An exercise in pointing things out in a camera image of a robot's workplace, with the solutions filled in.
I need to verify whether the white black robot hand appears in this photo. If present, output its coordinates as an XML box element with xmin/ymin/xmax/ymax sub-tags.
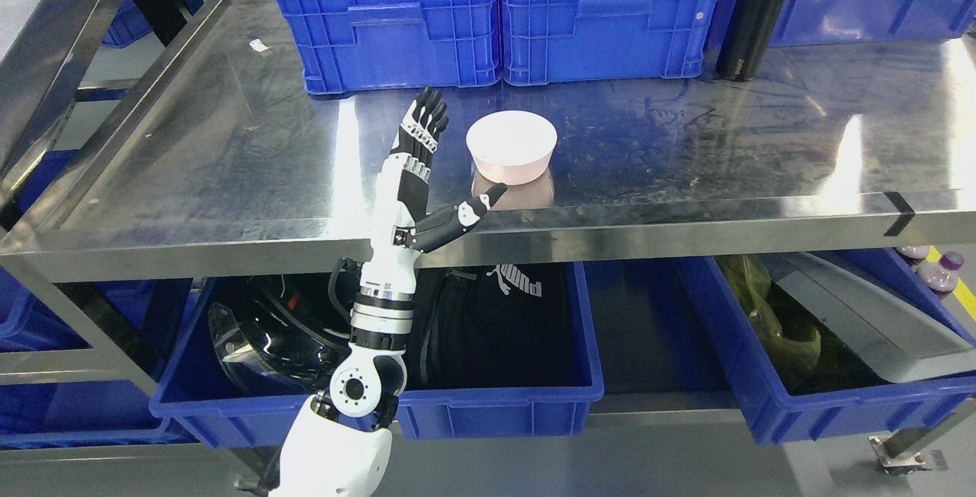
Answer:
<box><xmin>359</xmin><ymin>86</ymin><xmax>508</xmax><ymax>302</ymax></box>

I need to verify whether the pink bowl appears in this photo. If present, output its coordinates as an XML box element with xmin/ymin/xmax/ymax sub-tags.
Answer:
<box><xmin>466</xmin><ymin>111</ymin><xmax>558</xmax><ymax>185</ymax></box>

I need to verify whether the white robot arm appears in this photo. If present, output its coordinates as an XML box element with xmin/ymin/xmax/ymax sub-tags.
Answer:
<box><xmin>269</xmin><ymin>286</ymin><xmax>414</xmax><ymax>496</ymax></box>

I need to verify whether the blue crate top middle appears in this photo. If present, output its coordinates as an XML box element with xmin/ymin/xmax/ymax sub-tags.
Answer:
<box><xmin>499</xmin><ymin>0</ymin><xmax>718</xmax><ymax>86</ymax></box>

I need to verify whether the black puma bag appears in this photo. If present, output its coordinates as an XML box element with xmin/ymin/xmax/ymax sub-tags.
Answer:
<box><xmin>405</xmin><ymin>264</ymin><xmax>574</xmax><ymax>390</ymax></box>

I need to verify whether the black helmet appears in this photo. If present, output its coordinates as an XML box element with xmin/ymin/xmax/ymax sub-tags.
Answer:
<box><xmin>206</xmin><ymin>274</ymin><xmax>355</xmax><ymax>396</ymax></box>

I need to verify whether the blue crate top left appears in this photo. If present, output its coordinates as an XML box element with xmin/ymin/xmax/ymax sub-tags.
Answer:
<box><xmin>275</xmin><ymin>0</ymin><xmax>502</xmax><ymax>95</ymax></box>

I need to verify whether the blue bin with helmet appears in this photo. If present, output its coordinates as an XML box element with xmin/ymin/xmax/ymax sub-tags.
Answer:
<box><xmin>149</xmin><ymin>263</ymin><xmax>605</xmax><ymax>449</ymax></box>

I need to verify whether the yellow green plastic bag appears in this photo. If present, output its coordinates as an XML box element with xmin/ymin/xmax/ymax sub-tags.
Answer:
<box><xmin>717</xmin><ymin>255</ymin><xmax>820</xmax><ymax>390</ymax></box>

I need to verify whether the blue bin lower right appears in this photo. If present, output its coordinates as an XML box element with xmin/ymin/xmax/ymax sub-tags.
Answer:
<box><xmin>672</xmin><ymin>257</ymin><xmax>974</xmax><ymax>445</ymax></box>

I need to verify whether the black thermos bottle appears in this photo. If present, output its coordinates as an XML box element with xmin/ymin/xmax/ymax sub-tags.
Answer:
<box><xmin>715</xmin><ymin>0</ymin><xmax>785</xmax><ymax>82</ymax></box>

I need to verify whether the grey flat panel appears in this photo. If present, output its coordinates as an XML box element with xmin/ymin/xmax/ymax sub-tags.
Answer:
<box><xmin>759</xmin><ymin>252</ymin><xmax>975</xmax><ymax>383</ymax></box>

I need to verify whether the purple bottle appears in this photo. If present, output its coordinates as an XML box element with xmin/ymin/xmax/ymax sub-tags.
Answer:
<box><xmin>916</xmin><ymin>251</ymin><xmax>965</xmax><ymax>300</ymax></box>

